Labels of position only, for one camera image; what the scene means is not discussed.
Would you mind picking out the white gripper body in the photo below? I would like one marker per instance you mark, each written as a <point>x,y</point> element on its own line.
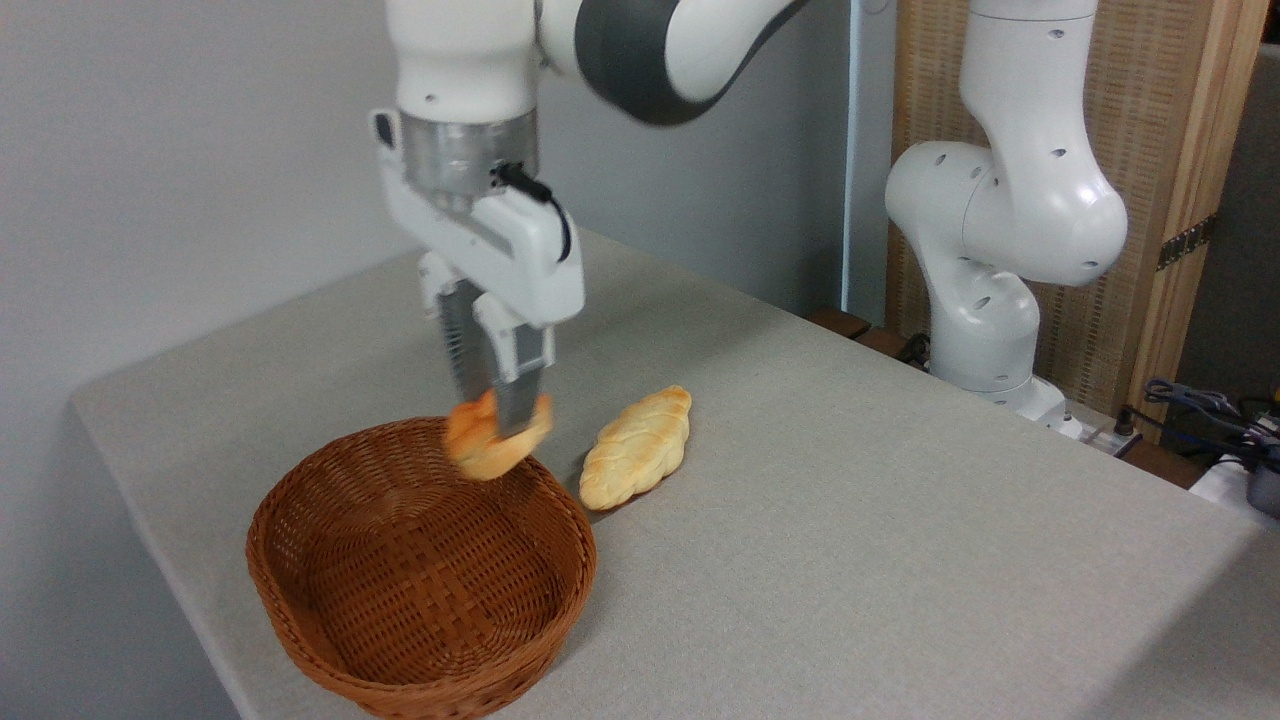
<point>500,245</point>

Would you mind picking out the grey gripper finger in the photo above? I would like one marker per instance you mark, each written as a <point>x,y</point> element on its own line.
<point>520,370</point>
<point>460,340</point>

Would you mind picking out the round orange bread bun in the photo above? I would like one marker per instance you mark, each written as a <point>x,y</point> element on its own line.
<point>478,455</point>

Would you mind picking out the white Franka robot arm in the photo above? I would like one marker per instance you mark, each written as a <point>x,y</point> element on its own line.
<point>460,50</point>

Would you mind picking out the braided pale bread loaf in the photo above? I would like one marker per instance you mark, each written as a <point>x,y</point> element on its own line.
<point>635,450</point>

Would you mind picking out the brown wicker basket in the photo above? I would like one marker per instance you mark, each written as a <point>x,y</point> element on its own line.
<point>420,580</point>

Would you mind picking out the black metal hinge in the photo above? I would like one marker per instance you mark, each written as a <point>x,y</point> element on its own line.
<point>1185,243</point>

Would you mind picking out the white vertical wall trim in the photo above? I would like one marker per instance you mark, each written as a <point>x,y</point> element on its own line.
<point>852,150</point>

